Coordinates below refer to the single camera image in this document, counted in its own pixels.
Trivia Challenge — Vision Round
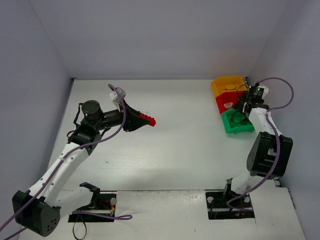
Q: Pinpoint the green red flower lego stack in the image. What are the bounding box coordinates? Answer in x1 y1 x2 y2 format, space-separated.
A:
139 113 156 127

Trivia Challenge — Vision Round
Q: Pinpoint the green yellow oval lego stack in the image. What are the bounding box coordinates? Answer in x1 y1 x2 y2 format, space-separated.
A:
225 84 237 91

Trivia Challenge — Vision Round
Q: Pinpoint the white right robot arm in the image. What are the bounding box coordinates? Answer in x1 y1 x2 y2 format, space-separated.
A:
223 83 293 198

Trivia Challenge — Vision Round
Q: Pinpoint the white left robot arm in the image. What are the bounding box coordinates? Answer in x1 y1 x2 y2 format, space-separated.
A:
12 100 156 237

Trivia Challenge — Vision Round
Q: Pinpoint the red plastic bin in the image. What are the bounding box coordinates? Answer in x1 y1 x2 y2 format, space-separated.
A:
215 91 243 115

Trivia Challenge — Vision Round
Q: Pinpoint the yellow plastic bin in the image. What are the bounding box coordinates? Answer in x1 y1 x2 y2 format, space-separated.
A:
211 75 247 97

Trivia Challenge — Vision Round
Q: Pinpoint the green plastic bin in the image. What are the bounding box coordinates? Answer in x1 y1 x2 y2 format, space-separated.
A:
221 108 255 134

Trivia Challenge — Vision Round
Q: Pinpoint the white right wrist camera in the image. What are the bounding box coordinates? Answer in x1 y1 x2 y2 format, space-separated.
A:
254 82 269 99

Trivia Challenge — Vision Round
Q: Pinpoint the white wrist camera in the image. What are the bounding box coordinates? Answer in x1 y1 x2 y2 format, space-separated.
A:
109 87 126 112
254 82 269 99

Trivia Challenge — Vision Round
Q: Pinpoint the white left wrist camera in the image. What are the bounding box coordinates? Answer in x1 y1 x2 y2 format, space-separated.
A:
109 87 126 112

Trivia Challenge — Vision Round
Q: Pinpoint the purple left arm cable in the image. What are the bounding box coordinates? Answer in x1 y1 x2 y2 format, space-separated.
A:
0 83 133 238

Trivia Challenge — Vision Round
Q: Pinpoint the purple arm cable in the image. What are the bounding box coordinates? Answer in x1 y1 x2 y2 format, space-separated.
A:
0 83 133 238
226 76 295 211

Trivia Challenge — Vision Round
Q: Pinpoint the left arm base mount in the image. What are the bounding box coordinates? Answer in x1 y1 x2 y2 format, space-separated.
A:
67 192 117 223

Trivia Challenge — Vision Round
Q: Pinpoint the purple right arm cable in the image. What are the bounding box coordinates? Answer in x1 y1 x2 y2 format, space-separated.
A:
226 76 295 211

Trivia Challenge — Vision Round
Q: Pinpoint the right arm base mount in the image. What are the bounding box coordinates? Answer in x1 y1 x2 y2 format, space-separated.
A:
205 191 255 220

